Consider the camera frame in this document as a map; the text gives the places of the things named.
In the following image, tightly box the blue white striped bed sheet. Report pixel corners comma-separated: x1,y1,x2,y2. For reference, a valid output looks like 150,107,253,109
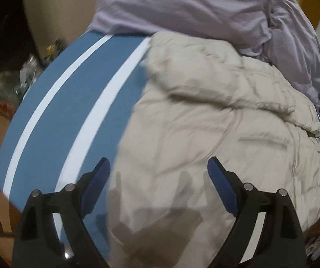
0,29,320,268

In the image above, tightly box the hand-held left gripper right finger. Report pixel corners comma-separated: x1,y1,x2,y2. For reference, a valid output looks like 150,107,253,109
207,157,308,268

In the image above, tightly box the crumpled plastic bag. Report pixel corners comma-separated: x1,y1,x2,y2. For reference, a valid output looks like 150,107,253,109
0,53,46,105

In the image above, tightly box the dark patterned cloth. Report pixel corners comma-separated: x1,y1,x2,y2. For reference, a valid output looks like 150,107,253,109
304,209,320,268

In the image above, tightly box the lavender duvet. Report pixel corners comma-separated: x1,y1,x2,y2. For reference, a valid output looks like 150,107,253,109
89,0,320,115

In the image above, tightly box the beige puffer jacket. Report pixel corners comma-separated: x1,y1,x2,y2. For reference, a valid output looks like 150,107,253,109
107,31,320,268

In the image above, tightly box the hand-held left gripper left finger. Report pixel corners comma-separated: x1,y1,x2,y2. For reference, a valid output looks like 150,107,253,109
12,158,111,268

